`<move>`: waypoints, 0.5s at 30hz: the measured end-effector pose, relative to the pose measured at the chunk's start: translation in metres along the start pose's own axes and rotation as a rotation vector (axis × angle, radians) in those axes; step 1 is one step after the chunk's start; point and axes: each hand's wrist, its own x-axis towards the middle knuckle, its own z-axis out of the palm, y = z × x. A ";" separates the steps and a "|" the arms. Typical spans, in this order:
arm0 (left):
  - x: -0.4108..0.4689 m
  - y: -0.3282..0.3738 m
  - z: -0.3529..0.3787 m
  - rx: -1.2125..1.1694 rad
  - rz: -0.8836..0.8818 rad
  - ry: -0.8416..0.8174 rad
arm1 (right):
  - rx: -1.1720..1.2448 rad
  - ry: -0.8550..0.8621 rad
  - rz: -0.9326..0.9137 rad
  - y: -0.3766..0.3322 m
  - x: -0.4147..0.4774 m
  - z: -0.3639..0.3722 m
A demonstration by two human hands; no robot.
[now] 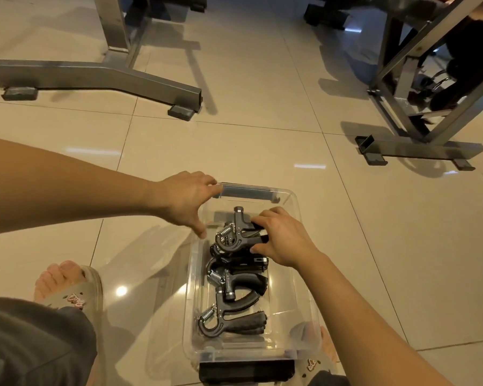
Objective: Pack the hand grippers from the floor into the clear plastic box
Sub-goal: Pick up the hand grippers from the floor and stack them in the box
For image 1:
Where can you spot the person's left forearm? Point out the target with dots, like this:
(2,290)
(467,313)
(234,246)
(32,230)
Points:
(64,188)

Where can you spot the black weight bench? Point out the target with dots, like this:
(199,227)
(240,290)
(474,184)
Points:
(326,16)

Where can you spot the person's left hand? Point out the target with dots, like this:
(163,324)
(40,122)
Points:
(181,196)

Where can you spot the black spring grip strengthener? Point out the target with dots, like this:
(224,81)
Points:
(245,325)
(235,229)
(249,282)

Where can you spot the person's right hand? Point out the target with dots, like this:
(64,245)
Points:
(290,241)

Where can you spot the person's right forearm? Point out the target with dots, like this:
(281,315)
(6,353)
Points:
(366,337)

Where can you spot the clear plastic storage box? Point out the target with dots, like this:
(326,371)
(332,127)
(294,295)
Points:
(294,301)

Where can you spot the beige left slipper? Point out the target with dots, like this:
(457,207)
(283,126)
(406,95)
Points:
(92,293)

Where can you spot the grey metal rack stand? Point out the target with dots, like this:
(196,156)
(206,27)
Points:
(104,74)

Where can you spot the grey metal machine frame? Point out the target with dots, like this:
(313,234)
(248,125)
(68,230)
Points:
(426,150)

